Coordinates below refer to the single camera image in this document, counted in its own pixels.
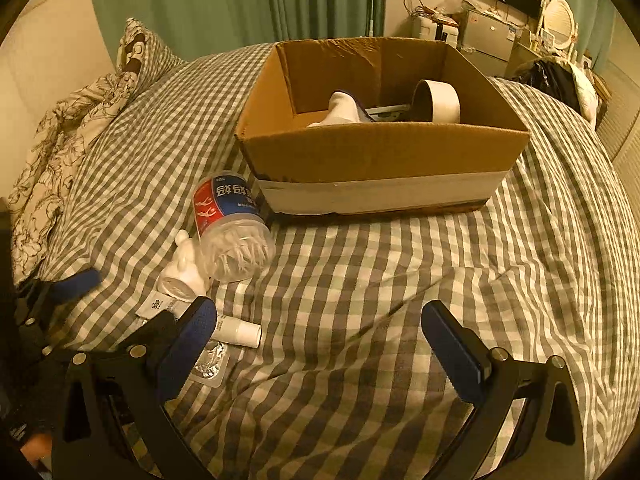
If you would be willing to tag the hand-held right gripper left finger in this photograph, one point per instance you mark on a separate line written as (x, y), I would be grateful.
(192, 347)

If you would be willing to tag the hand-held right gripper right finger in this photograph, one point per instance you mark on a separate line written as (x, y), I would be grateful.
(445, 350)

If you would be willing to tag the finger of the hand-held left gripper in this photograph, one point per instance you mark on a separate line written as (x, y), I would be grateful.
(75, 283)

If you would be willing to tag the small white tube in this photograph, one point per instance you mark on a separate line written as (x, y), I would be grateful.
(240, 331)

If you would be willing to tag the clear plastic bottle red-blue label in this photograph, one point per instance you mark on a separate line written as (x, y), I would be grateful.
(227, 225)

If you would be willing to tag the cardboard box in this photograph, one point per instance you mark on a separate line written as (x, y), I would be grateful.
(380, 160)

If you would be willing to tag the silver blister pack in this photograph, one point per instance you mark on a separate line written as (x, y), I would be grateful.
(212, 362)

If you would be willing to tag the white paper label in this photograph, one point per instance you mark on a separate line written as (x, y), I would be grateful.
(155, 307)

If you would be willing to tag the white figurine bottle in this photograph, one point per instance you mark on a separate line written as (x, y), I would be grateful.
(185, 265)

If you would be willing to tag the grey checked bedsheet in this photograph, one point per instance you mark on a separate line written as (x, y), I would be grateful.
(350, 320)

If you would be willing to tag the floral quilt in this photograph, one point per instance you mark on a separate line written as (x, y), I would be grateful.
(65, 150)

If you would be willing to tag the checked floral pillow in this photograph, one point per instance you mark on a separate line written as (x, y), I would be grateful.
(145, 52)

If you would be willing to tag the grey flat item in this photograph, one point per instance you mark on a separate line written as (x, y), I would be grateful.
(390, 111)

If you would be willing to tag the white tape roll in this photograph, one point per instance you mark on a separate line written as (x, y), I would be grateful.
(442, 100)

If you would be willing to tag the white sock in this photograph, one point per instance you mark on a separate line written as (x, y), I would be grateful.
(342, 110)

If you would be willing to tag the white slatted panel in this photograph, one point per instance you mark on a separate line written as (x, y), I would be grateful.
(622, 130)

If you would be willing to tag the black bag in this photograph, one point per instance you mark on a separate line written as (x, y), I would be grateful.
(550, 80)

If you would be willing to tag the wide green curtain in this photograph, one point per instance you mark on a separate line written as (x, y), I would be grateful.
(210, 0)

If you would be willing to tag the silver mini fridge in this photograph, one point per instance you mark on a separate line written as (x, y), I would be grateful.
(487, 35)

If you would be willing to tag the white appliance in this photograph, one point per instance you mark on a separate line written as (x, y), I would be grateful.
(427, 27)

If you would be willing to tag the white oval mirror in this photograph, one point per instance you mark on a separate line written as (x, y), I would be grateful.
(557, 22)

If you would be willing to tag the narrow green curtain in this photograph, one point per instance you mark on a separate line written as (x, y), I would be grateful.
(595, 15)

